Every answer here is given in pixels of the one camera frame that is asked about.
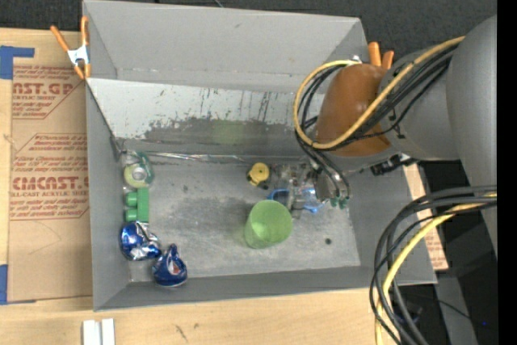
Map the green toy building block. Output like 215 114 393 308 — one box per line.
124 187 151 223

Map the yellow toy figure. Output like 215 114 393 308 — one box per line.
246 162 271 191

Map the black cylinder on white bracket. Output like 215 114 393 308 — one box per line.
370 155 419 177

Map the grey metal bin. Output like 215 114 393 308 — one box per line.
82 0 439 312

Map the crushed blue drink can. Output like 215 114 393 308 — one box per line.
118 221 162 262
151 243 189 288

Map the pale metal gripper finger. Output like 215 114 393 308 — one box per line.
288 188 321 218
275 164 317 186

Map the brown cardboard board red print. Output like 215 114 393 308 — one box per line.
0 27 450 306

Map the green and white tape roll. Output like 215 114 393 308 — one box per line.
122 151 155 189

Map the green plastic cup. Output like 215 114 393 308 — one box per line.
243 200 294 250

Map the blue and clear plastic object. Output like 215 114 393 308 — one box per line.
267 187 326 214

